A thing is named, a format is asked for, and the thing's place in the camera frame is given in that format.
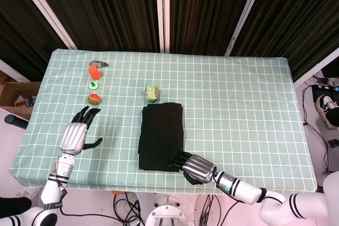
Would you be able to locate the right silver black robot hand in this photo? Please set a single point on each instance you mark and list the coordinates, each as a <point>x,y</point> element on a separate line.
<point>198,167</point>

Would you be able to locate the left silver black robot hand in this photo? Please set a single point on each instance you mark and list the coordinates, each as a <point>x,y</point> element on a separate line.
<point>74,138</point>

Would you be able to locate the black T-shirt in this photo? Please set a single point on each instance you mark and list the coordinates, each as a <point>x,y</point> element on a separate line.
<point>161,136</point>

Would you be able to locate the green patterned ball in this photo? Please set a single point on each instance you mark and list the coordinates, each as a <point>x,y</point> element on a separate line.
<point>151,93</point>

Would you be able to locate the white silver robot base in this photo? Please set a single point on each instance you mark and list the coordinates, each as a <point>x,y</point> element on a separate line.
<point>165,211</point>

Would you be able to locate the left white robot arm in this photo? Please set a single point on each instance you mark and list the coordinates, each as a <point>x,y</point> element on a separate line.
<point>51,191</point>

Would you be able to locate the red green watermelon toy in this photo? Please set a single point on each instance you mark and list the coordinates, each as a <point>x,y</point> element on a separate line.
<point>94,99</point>

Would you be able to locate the green round lid toy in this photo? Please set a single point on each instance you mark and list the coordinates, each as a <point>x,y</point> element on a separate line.
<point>93,85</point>

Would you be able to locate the black cylinder tube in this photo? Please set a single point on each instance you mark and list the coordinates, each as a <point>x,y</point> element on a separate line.
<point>16,122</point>

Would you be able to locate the small orange part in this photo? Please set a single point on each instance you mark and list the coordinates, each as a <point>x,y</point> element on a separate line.
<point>117,192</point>

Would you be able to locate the orange plastic cup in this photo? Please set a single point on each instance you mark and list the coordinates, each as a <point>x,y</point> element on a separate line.
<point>94,72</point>

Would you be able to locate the brown cardboard box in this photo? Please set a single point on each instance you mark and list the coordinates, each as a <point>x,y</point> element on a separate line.
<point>16,91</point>

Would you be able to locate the dark patterned flat piece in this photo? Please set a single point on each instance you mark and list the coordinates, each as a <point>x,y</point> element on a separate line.
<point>102,64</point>

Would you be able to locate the green checked tablecloth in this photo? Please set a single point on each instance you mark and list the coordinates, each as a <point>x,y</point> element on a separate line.
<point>225,91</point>

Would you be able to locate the dark brown curtain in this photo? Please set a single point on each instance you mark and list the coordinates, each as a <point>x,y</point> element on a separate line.
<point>16,25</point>
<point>296,19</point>
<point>206,11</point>
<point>106,11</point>

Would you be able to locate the small black box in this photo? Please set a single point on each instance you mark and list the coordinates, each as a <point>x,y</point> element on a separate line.
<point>333,143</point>

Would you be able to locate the white black sneaker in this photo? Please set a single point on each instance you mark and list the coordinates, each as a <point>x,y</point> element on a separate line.
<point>321,104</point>

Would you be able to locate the black electronic device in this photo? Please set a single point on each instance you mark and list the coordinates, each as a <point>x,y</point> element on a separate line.
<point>317,91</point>

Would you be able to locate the black power adapter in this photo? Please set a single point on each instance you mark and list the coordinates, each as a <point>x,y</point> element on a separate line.
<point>321,80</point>

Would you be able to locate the white frame bar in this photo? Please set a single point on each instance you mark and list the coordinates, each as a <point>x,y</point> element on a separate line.
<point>315,70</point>
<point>10,70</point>

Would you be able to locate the white frame post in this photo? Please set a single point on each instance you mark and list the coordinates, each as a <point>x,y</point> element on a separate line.
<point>159,11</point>
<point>46,9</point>
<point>246,11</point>

